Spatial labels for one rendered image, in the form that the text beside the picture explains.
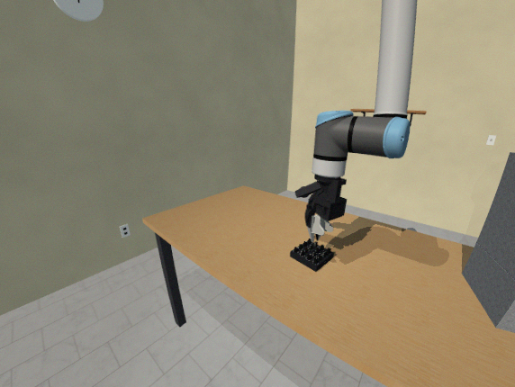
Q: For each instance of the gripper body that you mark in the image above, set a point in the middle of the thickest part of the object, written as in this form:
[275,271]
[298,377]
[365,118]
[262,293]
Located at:
[326,197]

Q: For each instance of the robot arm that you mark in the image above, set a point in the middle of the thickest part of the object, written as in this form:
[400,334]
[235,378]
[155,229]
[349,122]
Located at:
[386,134]

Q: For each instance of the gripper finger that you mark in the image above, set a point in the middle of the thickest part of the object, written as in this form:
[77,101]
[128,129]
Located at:
[326,226]
[313,222]

